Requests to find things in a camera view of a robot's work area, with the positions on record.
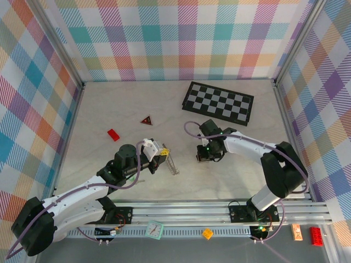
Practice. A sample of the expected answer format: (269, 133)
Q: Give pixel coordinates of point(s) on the black grey checkerboard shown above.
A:
(216, 101)

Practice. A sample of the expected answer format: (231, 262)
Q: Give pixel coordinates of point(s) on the metal disc with key rings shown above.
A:
(172, 165)

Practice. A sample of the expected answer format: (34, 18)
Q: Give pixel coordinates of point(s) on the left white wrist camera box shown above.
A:
(150, 150)

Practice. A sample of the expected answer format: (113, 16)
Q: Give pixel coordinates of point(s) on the aluminium side rail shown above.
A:
(67, 142)
(288, 123)

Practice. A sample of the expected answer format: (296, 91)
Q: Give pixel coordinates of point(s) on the small red plastic block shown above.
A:
(113, 134)

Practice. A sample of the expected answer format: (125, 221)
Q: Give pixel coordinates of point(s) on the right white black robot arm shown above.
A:
(246, 146)

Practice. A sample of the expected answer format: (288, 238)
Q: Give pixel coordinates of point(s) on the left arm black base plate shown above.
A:
(123, 216)

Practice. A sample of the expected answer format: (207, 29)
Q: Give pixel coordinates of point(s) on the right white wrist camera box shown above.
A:
(203, 142)

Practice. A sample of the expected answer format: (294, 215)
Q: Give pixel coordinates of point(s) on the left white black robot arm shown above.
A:
(76, 202)

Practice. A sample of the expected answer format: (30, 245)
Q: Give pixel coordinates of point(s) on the red toy brick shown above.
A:
(316, 235)

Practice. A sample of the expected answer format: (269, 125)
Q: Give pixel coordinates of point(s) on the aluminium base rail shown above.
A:
(178, 211)

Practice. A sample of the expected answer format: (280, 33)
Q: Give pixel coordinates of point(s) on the teal square alarm clock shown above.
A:
(154, 230)

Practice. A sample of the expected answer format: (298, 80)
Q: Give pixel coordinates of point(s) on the orange toy brick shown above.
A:
(207, 233)

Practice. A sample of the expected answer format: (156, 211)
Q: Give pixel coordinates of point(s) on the red black triangle piece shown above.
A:
(146, 120)

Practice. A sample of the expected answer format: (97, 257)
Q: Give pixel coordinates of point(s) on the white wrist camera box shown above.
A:
(150, 150)
(203, 142)

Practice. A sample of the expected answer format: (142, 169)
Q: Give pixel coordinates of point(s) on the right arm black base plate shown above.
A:
(238, 213)

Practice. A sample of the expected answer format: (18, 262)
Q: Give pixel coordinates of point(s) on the aluminium frame post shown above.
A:
(300, 41)
(61, 49)

